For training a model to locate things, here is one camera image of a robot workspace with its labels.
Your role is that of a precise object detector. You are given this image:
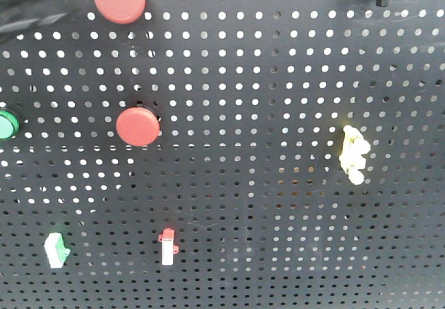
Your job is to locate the white green rocker switch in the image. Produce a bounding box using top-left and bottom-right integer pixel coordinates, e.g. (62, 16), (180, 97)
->
(44, 232), (70, 269)

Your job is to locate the black perforated pegboard panel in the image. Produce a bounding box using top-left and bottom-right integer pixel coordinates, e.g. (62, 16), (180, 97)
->
(1, 0), (444, 308)

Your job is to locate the green push button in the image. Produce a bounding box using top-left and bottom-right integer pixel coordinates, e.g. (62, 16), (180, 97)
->
(0, 109), (20, 141)

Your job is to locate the yellow toggle clamp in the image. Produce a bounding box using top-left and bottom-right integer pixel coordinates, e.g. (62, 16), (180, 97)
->
(339, 125), (371, 185)

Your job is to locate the white red rocker switch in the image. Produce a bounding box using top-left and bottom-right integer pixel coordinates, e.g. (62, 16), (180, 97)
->
(158, 228), (179, 266)

